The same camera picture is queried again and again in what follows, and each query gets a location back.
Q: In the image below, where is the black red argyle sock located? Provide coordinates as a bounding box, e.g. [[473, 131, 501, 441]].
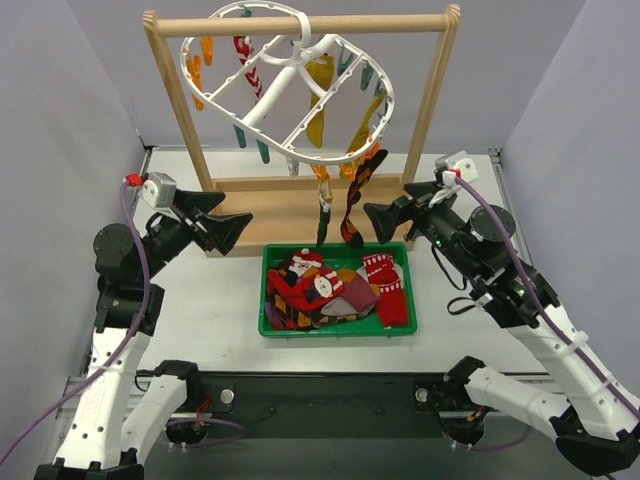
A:
[[265, 295, 322, 331], [340, 148, 389, 249]]

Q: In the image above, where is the green snowman sock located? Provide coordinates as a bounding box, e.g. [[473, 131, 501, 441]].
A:
[[316, 179, 333, 246]]

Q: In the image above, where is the white round clip hanger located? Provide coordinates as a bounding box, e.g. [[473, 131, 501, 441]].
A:
[[179, 1, 395, 166]]

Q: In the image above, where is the yellow bear sock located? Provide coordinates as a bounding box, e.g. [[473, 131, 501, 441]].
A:
[[305, 53, 335, 149], [346, 96, 386, 156]]

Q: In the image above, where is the red white striped sock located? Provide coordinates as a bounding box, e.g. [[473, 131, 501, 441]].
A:
[[233, 36, 263, 104]]

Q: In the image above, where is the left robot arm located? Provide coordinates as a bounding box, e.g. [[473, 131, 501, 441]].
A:
[[35, 190, 253, 479]]

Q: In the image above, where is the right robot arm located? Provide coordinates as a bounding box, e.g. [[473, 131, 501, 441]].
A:
[[364, 182, 639, 477]]

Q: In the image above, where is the wooden hanger stand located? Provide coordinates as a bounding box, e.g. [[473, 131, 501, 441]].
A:
[[143, 4, 461, 251]]

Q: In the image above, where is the green plastic bin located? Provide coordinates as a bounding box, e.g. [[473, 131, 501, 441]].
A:
[[258, 242, 417, 338]]

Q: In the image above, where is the orange clothespin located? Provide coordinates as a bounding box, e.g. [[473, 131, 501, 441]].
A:
[[311, 164, 333, 203], [192, 94, 205, 111], [186, 53, 202, 91], [199, 36, 214, 66], [339, 159, 359, 182]]

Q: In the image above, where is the pink sock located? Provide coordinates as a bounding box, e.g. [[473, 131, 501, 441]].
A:
[[320, 274, 380, 325]]

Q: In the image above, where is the purple sock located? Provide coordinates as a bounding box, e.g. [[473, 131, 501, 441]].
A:
[[265, 304, 279, 329]]

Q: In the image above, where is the red sock with white pattern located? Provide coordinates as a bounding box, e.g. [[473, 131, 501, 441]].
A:
[[362, 253, 408, 328]]

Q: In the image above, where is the white clothespin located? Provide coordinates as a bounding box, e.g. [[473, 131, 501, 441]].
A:
[[287, 159, 299, 177]]

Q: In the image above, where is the red santa sock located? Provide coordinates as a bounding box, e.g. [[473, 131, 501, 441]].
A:
[[267, 248, 345, 312]]

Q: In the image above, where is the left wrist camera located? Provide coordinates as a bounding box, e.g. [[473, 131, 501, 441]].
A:
[[125, 172, 177, 209]]

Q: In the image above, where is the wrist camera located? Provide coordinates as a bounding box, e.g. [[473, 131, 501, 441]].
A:
[[125, 172, 177, 209], [431, 151, 479, 204]]

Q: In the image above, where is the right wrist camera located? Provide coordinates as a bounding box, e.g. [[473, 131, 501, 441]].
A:
[[431, 151, 479, 204]]

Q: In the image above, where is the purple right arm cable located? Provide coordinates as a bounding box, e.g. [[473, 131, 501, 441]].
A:
[[449, 177, 640, 453]]

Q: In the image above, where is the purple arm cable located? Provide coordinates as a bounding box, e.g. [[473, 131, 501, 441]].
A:
[[449, 177, 640, 453], [0, 181, 246, 471]]

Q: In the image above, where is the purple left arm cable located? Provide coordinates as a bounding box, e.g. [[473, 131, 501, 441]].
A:
[[0, 181, 246, 471]]

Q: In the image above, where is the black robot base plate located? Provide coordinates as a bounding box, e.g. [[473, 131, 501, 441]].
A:
[[142, 371, 503, 441]]

